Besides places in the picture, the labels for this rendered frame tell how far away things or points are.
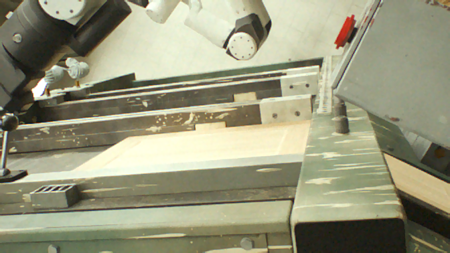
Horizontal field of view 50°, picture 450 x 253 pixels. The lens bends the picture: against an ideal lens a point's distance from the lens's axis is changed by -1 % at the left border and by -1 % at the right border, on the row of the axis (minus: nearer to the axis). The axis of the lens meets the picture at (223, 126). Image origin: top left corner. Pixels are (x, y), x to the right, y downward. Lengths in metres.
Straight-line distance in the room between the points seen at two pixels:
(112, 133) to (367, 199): 0.88
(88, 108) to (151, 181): 1.11
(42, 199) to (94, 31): 0.34
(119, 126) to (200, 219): 0.78
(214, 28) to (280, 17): 5.20
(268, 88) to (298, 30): 4.83
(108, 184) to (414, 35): 0.57
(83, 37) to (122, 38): 6.18
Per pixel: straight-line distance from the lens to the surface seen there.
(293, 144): 0.95
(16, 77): 0.74
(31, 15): 0.69
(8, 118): 1.02
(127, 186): 0.85
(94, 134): 1.34
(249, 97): 1.70
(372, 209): 0.53
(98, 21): 0.68
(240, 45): 1.28
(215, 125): 1.21
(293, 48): 6.46
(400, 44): 0.48
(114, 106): 1.86
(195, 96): 1.74
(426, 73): 0.49
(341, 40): 0.52
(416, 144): 0.87
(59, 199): 0.87
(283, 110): 1.18
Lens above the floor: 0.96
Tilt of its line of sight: 6 degrees up
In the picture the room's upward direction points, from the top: 64 degrees counter-clockwise
